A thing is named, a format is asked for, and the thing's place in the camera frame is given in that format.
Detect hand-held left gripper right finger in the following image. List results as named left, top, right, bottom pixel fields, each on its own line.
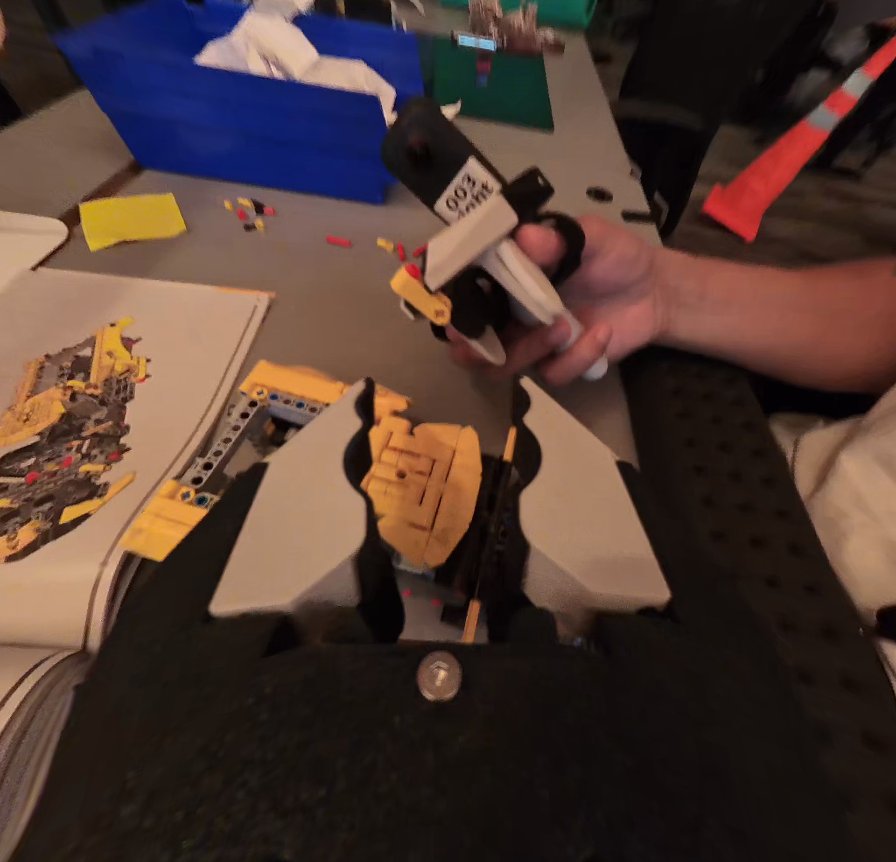
left=489, top=376, right=672, bottom=645

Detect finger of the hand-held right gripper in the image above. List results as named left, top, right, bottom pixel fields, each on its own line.
left=422, top=196, right=520, bottom=294

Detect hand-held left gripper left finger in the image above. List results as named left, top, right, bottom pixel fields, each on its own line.
left=209, top=378, right=406, bottom=645

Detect small yellow beam piece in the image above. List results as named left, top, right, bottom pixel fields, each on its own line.
left=390, top=263, right=454, bottom=328

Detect yellow toy brick car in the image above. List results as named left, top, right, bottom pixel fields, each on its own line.
left=118, top=358, right=534, bottom=645

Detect person's right hand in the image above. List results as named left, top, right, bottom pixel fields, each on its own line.
left=448, top=214, right=671, bottom=387

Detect dark green box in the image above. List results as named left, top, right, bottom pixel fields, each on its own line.
left=428, top=35, right=555, bottom=133

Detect scattered small brick pieces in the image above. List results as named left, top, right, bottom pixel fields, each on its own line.
left=223, top=196, right=429, bottom=262

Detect black perforated mat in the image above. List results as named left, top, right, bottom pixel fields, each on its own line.
left=619, top=347, right=896, bottom=862

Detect brown rod tool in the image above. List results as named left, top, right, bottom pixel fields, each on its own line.
left=454, top=0, right=567, bottom=56

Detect crumpled white paper bags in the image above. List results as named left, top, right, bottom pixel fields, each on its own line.
left=195, top=0, right=400, bottom=126

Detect blue storage bin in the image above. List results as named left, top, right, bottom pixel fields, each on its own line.
left=52, top=0, right=425, bottom=205

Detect open instruction booklet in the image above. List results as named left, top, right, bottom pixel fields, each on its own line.
left=0, top=267, right=275, bottom=842

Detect person's white shirt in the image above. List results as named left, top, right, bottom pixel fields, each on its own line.
left=769, top=386, right=896, bottom=674

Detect black office chair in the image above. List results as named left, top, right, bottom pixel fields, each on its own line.
left=615, top=0, right=841, bottom=241

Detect yellow paper note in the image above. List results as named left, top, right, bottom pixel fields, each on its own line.
left=78, top=192, right=189, bottom=252

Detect orange traffic cone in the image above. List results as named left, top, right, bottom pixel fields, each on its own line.
left=702, top=32, right=896, bottom=243

